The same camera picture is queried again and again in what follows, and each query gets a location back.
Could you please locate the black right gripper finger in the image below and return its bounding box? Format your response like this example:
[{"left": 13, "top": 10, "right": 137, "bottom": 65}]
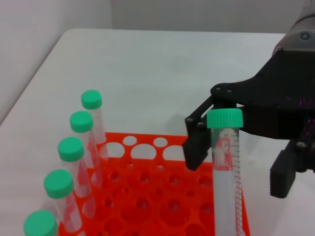
[
  {"left": 269, "top": 141, "right": 315, "bottom": 199},
  {"left": 182, "top": 95, "right": 215, "bottom": 171}
]

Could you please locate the orange test tube rack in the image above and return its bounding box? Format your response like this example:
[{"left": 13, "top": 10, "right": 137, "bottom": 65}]
[{"left": 56, "top": 132, "right": 252, "bottom": 236}]

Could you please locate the green-capped clear test tube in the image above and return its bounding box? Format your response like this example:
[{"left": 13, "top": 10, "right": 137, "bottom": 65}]
[
  {"left": 58, "top": 137, "right": 96, "bottom": 219},
  {"left": 43, "top": 169, "right": 83, "bottom": 233},
  {"left": 69, "top": 110, "right": 104, "bottom": 187},
  {"left": 23, "top": 210, "right": 60, "bottom": 236},
  {"left": 81, "top": 89, "right": 109, "bottom": 158}
]

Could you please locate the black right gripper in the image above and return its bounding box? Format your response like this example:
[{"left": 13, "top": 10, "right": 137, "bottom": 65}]
[{"left": 210, "top": 49, "right": 315, "bottom": 143}]

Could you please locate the green-capped tube with red label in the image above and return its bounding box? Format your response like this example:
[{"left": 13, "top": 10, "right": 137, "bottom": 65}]
[{"left": 206, "top": 109, "right": 244, "bottom": 236}]

